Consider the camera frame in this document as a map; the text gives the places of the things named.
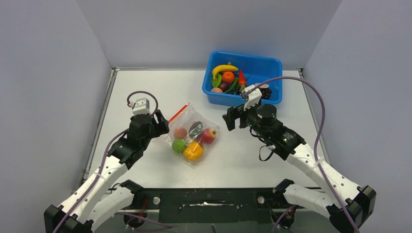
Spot clear zip top bag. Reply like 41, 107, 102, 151
163, 103, 220, 166

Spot purple toy onion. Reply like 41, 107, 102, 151
218, 81, 231, 93

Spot yellow toy banana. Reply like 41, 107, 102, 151
212, 64, 239, 80

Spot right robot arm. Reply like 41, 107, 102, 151
223, 104, 377, 233

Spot yellow toy bell pepper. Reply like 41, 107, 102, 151
183, 142, 204, 161

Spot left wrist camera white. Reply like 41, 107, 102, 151
129, 98, 151, 116

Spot orange toy carrot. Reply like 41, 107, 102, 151
238, 70, 247, 93

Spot green toy chili pepper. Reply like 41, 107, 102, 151
224, 77, 239, 94

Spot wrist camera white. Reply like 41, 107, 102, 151
129, 98, 151, 116
240, 84, 262, 111

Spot toy peach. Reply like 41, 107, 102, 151
173, 128, 188, 139

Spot green toy lime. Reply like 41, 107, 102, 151
171, 138, 188, 154

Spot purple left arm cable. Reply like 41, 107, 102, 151
51, 90, 159, 233

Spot dark toy grapes bunch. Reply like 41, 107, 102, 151
231, 84, 272, 100

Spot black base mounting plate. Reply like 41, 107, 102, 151
103, 180, 307, 226

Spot green toy leaf vegetable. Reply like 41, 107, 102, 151
212, 73, 222, 88

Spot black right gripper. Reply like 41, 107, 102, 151
223, 99, 270, 140

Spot orange toy tangerine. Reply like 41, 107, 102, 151
222, 71, 235, 84

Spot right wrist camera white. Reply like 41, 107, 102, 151
240, 84, 262, 111

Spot blue plastic bin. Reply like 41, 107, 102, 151
202, 51, 283, 106

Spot toy avocado half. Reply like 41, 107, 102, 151
189, 121, 204, 138

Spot red toy apple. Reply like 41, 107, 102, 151
201, 128, 217, 144

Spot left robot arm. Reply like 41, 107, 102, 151
44, 110, 169, 233

